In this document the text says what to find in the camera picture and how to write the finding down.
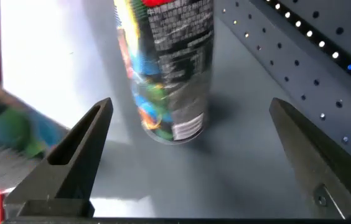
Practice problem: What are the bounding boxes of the black colourful drink can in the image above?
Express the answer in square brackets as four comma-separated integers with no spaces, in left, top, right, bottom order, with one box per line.
[113,0,215,146]

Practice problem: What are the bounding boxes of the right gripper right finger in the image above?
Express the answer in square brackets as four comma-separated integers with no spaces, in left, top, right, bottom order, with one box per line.
[268,97,351,220]

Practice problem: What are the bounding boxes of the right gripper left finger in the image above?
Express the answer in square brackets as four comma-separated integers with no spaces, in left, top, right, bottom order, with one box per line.
[3,97,114,218]

